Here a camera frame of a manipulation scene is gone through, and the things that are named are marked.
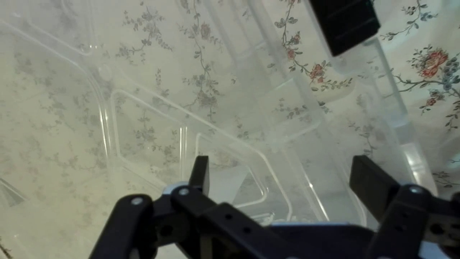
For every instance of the empty clear storage crate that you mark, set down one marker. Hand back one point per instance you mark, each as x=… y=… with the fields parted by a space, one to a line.
x=407 y=144

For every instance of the black latch of empty crate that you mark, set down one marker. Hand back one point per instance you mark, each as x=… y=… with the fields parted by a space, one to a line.
x=346 y=23

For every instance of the bed with floral bedspread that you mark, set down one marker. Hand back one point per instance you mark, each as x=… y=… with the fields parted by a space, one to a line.
x=431 y=62

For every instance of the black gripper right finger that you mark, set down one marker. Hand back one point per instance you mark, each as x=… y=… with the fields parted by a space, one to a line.
x=417 y=225

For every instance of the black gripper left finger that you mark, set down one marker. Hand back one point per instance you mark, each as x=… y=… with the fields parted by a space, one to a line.
x=158 y=231

